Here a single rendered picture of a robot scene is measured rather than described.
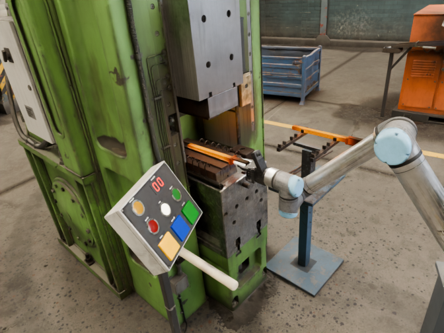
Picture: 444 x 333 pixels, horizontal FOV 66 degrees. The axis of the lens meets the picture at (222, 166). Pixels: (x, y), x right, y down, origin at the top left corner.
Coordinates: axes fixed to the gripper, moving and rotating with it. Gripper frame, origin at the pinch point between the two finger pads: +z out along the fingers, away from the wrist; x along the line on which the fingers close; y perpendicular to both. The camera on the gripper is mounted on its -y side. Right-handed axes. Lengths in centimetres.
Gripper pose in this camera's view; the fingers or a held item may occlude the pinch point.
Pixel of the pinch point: (236, 160)
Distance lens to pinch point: 173.7
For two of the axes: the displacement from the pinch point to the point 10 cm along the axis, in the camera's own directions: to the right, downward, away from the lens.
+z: -7.4, -2.9, 6.1
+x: 6.7, -4.1, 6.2
